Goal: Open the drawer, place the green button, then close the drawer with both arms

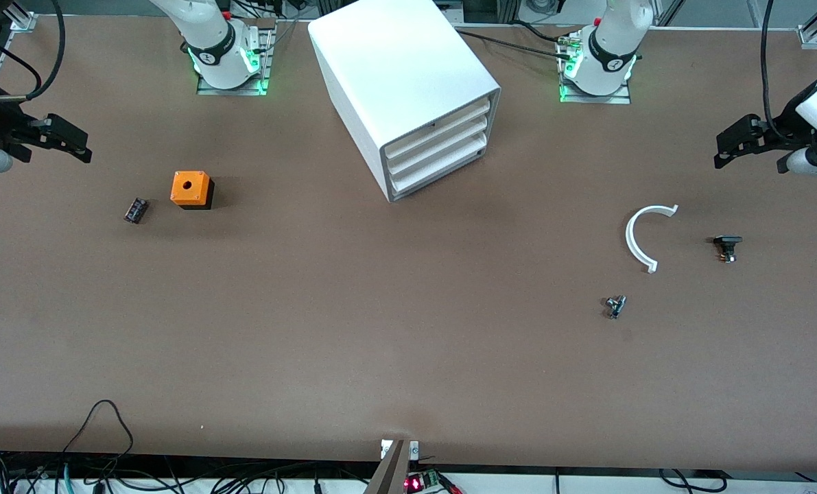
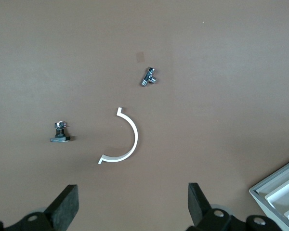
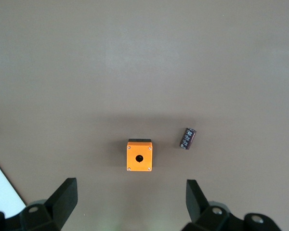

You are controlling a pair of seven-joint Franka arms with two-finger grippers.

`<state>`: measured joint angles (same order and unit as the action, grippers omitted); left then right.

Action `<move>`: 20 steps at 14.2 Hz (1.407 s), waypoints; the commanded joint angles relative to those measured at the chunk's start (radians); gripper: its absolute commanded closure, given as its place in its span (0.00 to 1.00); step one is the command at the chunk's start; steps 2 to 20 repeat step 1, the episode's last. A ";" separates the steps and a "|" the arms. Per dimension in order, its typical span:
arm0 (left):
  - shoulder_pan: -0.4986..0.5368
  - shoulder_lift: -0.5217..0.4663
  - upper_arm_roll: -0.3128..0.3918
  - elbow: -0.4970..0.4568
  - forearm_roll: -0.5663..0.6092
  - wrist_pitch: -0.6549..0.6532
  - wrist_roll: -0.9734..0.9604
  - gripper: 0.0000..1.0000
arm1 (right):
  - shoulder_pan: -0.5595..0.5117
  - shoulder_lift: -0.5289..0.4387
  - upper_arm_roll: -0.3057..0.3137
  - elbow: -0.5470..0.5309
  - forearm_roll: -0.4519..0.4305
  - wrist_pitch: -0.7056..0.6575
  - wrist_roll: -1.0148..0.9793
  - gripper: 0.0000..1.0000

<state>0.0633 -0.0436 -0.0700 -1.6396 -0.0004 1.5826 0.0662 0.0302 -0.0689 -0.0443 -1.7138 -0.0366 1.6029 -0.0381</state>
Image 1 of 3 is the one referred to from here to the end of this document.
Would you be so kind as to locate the small silver metal clip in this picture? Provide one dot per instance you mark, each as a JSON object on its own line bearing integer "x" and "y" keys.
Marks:
{"x": 614, "y": 306}

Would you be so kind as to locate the small black terminal block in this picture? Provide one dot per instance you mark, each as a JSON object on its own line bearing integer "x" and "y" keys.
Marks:
{"x": 136, "y": 210}

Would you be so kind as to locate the orange box with hole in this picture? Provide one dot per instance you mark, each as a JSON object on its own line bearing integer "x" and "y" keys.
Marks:
{"x": 201, "y": 192}

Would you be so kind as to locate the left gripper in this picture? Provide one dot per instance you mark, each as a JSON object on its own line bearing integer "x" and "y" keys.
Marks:
{"x": 780, "y": 132}

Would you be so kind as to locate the white drawer cabinet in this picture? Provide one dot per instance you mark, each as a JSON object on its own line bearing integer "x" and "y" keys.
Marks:
{"x": 394, "y": 68}

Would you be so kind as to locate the circuit board with red light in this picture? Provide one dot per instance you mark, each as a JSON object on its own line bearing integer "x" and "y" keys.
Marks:
{"x": 425, "y": 480}

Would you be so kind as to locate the black capped metal switch part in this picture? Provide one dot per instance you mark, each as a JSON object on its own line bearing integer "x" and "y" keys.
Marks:
{"x": 727, "y": 241}

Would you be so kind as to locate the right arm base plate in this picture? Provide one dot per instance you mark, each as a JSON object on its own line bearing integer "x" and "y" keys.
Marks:
{"x": 206, "y": 90}

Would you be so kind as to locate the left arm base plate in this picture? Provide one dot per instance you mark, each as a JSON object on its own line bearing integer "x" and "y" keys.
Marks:
{"x": 621, "y": 99}

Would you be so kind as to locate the white plastic drawer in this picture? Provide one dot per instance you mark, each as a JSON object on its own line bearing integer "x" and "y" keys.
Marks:
{"x": 449, "y": 122}
{"x": 449, "y": 140}
{"x": 449, "y": 159}

